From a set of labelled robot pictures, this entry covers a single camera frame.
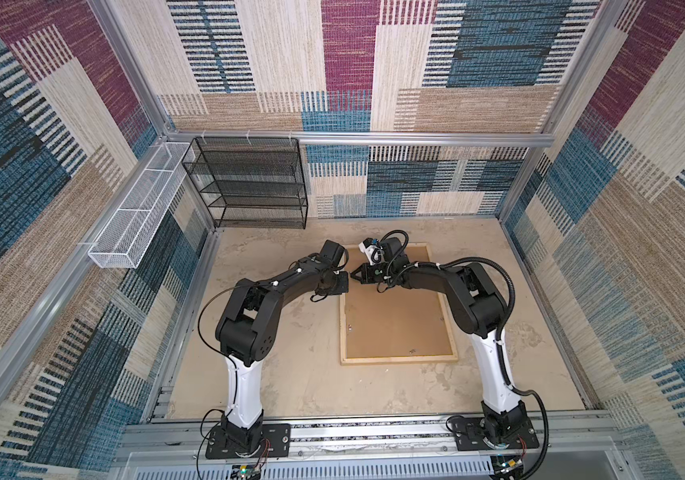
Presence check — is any brown hardboard backing panel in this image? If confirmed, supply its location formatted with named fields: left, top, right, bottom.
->
left=344, top=247, right=454, bottom=360

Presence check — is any light wooden picture frame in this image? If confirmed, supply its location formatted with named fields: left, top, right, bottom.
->
left=338, top=242, right=460, bottom=366

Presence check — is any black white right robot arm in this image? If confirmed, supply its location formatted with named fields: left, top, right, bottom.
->
left=351, top=256, right=550, bottom=454

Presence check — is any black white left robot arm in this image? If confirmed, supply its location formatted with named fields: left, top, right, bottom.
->
left=216, top=252, right=347, bottom=452

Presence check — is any black wire mesh shelf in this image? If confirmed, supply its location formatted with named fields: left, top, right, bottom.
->
left=182, top=137, right=310, bottom=229

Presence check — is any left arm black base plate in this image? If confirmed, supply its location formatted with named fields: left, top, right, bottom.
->
left=204, top=423, right=292, bottom=460

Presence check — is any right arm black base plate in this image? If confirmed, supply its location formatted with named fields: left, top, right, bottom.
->
left=445, top=415, right=540, bottom=451

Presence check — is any white wire mesh basket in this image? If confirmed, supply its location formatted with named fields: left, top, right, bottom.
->
left=88, top=142, right=190, bottom=269

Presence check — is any aluminium front rail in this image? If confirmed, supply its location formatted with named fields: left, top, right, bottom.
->
left=108, top=410, right=642, bottom=479

